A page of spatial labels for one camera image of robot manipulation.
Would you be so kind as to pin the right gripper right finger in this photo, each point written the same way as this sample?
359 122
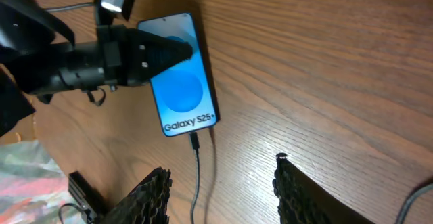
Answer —
303 201

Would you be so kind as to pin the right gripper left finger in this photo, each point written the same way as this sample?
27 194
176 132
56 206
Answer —
147 203

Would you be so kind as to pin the colourful painted sheet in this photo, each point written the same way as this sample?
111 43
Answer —
33 187

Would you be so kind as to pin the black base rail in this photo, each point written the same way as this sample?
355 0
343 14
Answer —
87 198

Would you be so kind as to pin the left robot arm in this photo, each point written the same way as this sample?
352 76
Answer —
40 55

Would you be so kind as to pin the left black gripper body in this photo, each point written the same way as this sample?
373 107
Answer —
114 59

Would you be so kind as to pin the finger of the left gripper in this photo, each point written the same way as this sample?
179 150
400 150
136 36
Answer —
155 54

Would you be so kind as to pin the blue screen Samsung smartphone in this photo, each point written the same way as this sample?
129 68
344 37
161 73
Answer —
182 94

